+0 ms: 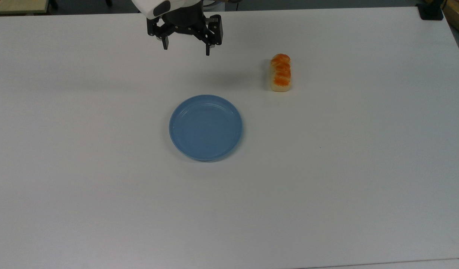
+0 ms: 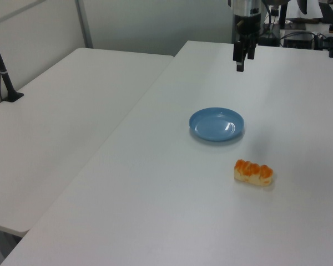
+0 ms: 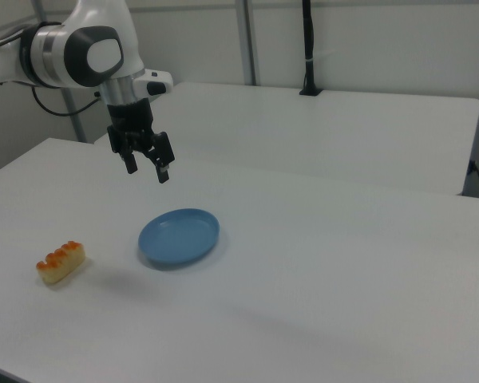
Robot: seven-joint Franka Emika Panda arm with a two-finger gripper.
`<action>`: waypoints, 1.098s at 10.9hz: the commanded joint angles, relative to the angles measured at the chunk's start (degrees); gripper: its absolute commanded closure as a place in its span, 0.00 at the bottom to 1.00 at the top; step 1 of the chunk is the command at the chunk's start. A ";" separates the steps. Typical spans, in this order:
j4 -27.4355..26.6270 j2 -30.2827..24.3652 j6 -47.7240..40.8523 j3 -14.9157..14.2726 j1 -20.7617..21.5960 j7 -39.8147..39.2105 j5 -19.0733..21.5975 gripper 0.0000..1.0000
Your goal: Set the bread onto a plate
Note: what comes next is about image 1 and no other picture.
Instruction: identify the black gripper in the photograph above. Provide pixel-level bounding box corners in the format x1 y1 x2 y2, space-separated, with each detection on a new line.
147 4 224 56

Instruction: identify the orange glazed bread loaf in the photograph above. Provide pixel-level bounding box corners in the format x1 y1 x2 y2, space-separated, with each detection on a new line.
270 53 292 93

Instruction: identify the blue round plate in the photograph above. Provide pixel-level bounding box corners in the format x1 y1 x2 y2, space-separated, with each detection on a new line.
169 94 243 162

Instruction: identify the light wooden table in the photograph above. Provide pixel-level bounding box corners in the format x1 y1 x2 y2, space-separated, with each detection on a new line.
0 0 51 16

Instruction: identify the black table clamp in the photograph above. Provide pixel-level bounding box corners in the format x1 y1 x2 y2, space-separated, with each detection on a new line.
416 0 445 21

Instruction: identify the wooden board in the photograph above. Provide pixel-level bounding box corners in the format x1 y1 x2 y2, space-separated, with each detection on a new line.
443 0 459 39

